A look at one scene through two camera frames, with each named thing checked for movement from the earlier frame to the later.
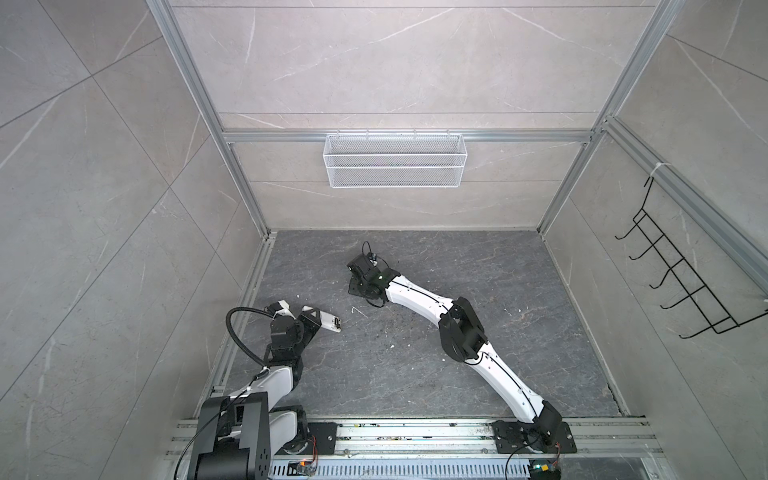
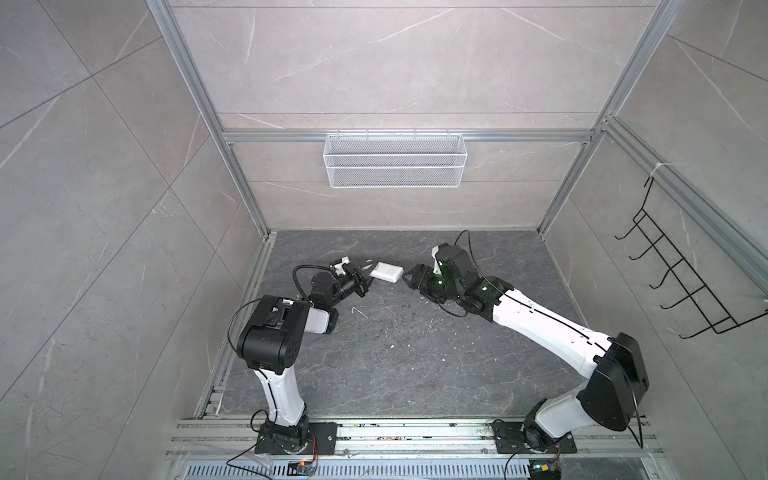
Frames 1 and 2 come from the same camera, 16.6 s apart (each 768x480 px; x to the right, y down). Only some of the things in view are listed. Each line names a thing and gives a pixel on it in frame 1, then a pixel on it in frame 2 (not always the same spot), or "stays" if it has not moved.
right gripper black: [353, 287] → [420, 278]
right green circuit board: [544, 469] stays
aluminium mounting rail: [601, 436] stays
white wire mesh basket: [395, 160] stays
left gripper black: [313, 323] → [355, 279]
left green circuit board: [301, 468] stays
